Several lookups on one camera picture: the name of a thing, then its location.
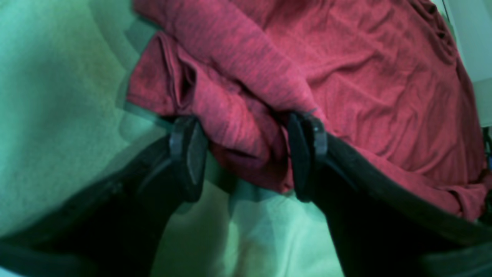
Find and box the red long-sleeve T-shirt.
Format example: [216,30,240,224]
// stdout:
[127,0,491,221]

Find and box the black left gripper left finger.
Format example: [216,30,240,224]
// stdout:
[1,116,209,277]

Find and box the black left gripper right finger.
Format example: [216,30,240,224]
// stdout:
[288,112,492,277]

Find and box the green table cloth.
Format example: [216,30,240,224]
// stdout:
[0,0,343,277]

